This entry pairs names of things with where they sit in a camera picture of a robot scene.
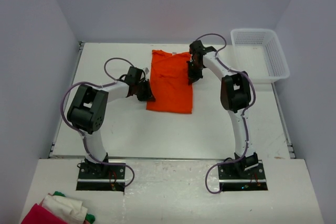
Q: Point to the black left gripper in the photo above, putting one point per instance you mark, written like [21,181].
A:
[148,96]

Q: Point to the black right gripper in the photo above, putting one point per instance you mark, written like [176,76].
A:
[193,77]

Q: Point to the orange t shirt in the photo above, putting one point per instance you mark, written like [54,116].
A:
[169,83]

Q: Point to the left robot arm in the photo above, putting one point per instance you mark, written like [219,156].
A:
[88,108]

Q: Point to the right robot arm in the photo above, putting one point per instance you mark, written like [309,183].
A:
[236,97]

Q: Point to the white plastic basket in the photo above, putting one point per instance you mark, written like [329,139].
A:
[258,52]

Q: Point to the green folded shirt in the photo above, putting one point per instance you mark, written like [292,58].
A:
[89,218]

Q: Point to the white folded shirt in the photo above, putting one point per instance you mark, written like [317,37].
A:
[67,209]

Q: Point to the pink folded shirt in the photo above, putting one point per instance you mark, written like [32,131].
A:
[39,215]

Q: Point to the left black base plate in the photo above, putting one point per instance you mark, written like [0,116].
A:
[97,177]

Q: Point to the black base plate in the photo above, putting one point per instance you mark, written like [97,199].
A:
[97,177]
[231,179]

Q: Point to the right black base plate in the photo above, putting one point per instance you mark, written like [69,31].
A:
[231,179]

